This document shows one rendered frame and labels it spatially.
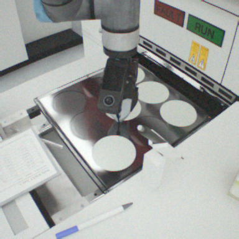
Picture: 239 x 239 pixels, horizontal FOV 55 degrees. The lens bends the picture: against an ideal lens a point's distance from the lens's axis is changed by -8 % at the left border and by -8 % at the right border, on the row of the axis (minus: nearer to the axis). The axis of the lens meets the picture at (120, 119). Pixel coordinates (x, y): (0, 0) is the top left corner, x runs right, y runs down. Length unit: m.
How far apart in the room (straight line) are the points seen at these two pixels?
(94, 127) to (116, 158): 0.11
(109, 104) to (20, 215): 0.27
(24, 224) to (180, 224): 0.27
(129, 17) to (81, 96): 0.34
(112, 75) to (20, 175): 0.27
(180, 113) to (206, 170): 0.23
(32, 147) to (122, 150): 0.20
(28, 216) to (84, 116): 0.32
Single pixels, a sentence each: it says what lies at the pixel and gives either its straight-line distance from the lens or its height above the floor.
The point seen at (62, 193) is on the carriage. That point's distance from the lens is 0.55.
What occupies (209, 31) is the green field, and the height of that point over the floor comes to 1.10.
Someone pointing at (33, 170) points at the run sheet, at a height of 0.97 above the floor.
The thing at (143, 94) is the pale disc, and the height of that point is 0.90.
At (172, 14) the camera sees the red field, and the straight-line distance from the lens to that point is 0.73.
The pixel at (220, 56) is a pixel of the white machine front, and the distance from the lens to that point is 0.66.
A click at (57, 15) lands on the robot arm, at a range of 0.45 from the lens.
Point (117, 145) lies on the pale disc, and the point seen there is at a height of 0.90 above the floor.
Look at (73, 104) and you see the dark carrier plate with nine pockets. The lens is 0.70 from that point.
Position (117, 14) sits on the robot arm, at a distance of 0.45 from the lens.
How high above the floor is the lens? 1.36
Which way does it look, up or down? 46 degrees down
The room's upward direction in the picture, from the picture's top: straight up
